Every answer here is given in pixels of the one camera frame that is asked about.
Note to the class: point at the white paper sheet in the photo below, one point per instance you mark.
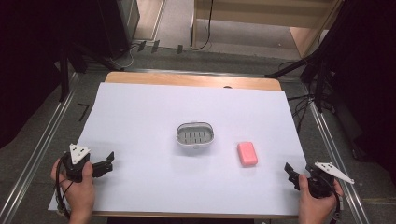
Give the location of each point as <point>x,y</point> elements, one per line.
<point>186,102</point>

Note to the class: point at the metal floor rail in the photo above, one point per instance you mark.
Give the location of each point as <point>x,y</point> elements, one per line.
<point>40,146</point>
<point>336,155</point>

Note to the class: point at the pink soap bar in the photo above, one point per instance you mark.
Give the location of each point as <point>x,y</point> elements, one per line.
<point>247,154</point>

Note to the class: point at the wooden table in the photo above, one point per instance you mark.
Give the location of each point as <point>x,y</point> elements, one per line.
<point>193,80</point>

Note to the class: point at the person's right hand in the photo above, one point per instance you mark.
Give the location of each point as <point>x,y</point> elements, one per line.
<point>314,203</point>

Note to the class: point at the black curtain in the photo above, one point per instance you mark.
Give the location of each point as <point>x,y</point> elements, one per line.
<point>367,77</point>
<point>31,62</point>

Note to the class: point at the grey and white soap dish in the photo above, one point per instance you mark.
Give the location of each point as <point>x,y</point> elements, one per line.
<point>195,134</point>

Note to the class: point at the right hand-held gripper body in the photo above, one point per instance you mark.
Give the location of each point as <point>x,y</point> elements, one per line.
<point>322,182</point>

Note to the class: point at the black tape strip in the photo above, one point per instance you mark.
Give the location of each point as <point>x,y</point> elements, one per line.
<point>180,49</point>
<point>155,46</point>

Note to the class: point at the light wooden cabinet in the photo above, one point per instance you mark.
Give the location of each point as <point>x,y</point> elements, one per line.
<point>264,18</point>

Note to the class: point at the person's left hand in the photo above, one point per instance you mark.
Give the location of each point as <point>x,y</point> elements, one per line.
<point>76,194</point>

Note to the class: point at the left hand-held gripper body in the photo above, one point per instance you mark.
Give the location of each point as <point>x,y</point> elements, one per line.
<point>75,168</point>

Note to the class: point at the black metal stand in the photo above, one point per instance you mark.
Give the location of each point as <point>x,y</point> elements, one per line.
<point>317,84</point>
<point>64,71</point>

